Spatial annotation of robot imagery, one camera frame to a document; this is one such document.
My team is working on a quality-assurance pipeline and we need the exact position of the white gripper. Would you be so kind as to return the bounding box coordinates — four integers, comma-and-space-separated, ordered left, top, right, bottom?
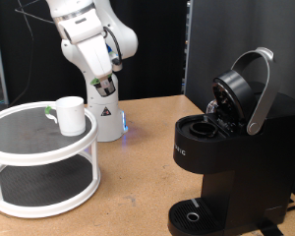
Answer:
77, 33, 114, 81

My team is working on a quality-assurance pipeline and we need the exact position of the white mug green taped handle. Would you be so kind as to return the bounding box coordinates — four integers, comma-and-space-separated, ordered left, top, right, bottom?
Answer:
44, 95, 87, 138

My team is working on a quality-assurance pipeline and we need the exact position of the Keurig lid with silver handle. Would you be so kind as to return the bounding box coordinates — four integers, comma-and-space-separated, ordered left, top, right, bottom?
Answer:
206, 46, 281, 136

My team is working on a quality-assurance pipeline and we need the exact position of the black Keurig coffee machine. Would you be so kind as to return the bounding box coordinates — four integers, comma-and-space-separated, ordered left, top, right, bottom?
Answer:
167, 82, 295, 236

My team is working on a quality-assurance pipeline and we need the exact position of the black backdrop curtain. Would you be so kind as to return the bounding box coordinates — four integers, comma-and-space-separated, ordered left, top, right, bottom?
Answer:
0, 0, 188, 106

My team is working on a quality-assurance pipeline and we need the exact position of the white two-tier turntable rack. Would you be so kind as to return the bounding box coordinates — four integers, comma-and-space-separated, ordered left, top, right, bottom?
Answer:
0, 100, 101, 219

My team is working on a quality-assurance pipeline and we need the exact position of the dark grey partition panel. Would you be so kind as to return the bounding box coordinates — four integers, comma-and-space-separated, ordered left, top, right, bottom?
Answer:
185, 0, 295, 109

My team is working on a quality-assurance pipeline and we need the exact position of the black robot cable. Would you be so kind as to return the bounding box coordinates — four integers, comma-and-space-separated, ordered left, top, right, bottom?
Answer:
102, 26, 124, 63

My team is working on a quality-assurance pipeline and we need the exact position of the black hanging background cable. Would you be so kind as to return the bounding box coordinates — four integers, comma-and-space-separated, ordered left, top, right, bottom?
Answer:
8, 0, 55, 106

